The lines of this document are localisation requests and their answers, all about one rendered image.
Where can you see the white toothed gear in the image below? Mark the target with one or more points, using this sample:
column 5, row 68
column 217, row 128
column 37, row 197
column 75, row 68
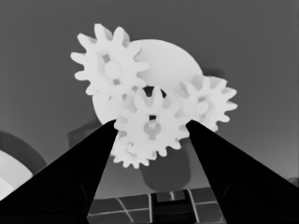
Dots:
column 93, row 73
column 215, row 99
column 137, row 128
column 126, row 157

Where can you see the large thick white disc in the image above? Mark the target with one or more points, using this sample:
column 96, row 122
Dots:
column 11, row 174

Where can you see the white round carrier with pins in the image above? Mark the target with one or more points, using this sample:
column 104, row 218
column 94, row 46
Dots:
column 168, row 65

